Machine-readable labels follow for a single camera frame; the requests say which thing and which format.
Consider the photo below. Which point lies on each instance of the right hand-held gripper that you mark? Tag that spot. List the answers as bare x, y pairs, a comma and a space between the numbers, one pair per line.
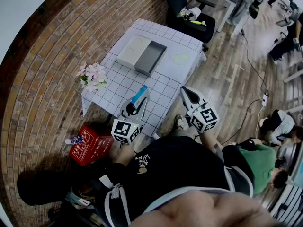
204, 118

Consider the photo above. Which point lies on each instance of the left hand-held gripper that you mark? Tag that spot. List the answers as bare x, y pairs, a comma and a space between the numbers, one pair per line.
123, 129

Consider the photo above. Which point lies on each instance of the white box lid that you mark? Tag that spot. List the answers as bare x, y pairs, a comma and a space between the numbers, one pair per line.
151, 55

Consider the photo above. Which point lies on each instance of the person's left forearm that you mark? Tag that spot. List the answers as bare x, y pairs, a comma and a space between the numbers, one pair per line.
124, 154

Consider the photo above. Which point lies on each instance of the person's right forearm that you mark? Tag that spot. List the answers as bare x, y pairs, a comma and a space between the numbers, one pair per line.
209, 141

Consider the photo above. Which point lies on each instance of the red cardboard box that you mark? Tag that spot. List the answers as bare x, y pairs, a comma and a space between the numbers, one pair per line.
90, 148

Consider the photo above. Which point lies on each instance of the person's right shoe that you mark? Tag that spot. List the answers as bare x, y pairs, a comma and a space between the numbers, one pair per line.
180, 122

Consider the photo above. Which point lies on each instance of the white grid tablecloth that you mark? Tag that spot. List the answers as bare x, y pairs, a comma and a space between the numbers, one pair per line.
123, 84

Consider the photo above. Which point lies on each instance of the pink artificial flowers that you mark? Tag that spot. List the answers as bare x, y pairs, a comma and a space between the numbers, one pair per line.
93, 75

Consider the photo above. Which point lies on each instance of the person's black shirt torso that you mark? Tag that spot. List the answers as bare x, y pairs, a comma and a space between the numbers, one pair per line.
177, 164

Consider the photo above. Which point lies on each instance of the small purple bottle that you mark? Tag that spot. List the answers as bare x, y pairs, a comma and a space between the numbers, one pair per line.
74, 140

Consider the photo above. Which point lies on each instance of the white power strip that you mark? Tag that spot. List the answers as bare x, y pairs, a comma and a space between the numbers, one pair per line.
265, 98

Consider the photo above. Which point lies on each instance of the yellow toy banana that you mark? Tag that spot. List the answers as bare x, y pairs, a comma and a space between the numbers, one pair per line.
197, 22

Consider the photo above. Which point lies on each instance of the small green toy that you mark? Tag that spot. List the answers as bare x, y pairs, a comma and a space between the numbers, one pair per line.
182, 13

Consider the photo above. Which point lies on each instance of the white paper roll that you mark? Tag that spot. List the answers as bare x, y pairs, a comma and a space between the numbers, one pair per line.
195, 12

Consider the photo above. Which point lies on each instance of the pale blue packet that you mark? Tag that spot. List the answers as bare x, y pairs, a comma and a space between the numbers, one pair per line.
79, 200

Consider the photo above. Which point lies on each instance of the person's face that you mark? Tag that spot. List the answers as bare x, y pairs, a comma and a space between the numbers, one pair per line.
208, 212

